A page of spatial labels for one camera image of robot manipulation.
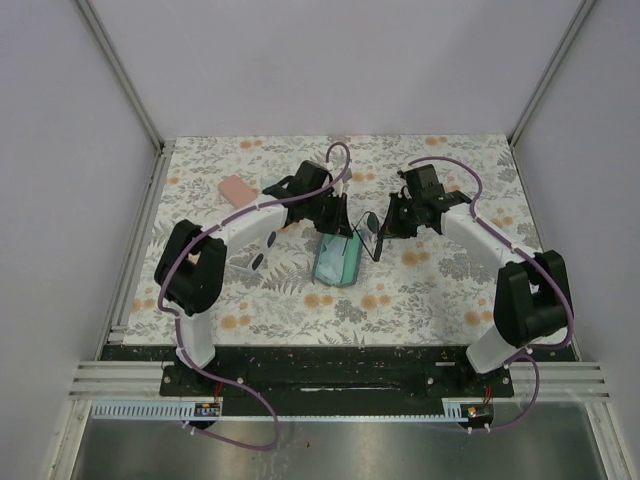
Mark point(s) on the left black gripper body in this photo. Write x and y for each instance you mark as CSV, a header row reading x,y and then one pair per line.
x,y
326,211

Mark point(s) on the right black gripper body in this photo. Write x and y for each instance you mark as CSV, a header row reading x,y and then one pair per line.
x,y
408,218

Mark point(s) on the black sunglasses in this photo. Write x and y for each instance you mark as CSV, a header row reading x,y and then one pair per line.
x,y
365,230

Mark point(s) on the blue-grey glasses case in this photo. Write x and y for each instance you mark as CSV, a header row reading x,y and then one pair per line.
x,y
352,261

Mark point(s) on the pink glasses case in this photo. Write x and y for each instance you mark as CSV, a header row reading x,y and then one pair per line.
x,y
236,192

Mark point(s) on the blue cleaning cloth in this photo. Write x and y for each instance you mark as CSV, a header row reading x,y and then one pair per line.
x,y
331,261

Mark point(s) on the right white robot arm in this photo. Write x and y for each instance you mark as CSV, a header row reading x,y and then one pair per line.
x,y
532,298

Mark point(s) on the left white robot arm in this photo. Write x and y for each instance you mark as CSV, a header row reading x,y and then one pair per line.
x,y
191,269

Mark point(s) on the white sunglasses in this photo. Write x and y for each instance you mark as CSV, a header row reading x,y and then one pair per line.
x,y
262,250

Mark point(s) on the floral table mat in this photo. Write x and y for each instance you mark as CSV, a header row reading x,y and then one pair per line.
x,y
426,290

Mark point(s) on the blue cloth by pink case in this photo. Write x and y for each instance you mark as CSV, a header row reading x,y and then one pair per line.
x,y
267,182

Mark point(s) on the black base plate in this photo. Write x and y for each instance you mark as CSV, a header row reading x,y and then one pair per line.
x,y
345,381

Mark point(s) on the right white cable duct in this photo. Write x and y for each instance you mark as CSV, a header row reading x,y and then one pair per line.
x,y
462,410

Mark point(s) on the white cable duct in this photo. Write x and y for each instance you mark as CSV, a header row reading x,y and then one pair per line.
x,y
179,410
462,410

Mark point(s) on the left white cable duct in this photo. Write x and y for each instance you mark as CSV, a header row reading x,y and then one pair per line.
x,y
179,410

